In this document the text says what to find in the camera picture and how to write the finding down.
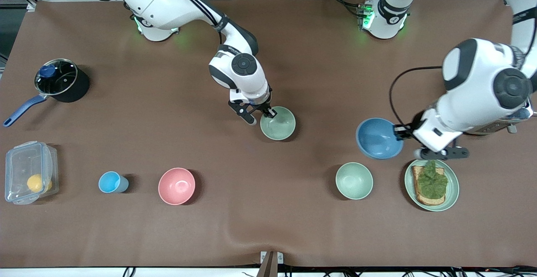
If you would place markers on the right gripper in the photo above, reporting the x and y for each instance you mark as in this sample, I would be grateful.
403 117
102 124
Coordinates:
263 106

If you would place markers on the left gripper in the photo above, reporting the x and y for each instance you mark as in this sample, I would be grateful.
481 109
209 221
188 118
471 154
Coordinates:
413 129

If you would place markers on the light green bowl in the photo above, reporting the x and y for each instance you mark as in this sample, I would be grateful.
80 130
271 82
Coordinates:
277 124
354 180

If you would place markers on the blue bowl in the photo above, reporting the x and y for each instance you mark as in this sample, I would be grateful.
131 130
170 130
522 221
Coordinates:
377 138

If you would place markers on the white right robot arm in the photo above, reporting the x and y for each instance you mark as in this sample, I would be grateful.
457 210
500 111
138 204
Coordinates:
159 0

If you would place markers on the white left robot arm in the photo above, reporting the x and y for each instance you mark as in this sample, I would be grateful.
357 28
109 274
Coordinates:
474 84

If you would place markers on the pink bowl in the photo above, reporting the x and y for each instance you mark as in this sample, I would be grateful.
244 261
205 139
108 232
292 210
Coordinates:
176 186

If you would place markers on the green lettuce leaf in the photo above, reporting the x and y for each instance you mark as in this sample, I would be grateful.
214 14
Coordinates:
432 182

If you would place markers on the toasted bread slice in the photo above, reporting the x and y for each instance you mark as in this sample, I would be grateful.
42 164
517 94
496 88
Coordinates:
421 199

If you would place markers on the light green plate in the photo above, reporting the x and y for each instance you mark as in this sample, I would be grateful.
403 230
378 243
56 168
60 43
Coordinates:
452 193

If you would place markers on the silver toaster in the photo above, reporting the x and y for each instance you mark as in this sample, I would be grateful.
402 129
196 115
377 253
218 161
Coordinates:
503 126

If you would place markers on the brown table cover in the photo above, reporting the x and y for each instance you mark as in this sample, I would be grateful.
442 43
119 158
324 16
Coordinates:
126 79

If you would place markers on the blue cup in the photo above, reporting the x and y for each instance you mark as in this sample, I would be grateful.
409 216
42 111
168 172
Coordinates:
110 182

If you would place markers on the glass lid with blue knob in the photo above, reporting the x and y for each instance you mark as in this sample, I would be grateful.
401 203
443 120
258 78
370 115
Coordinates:
58 77

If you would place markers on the yellow lemon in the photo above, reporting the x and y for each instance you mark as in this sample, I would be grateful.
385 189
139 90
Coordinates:
35 182

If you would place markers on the clear plastic lidded container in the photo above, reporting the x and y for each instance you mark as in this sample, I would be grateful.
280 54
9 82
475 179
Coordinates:
21 163

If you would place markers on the metal table edge bracket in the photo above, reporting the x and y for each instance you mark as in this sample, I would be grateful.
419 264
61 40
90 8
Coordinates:
277 257

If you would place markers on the metal corner bracket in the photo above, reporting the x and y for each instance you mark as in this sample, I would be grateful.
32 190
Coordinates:
31 6

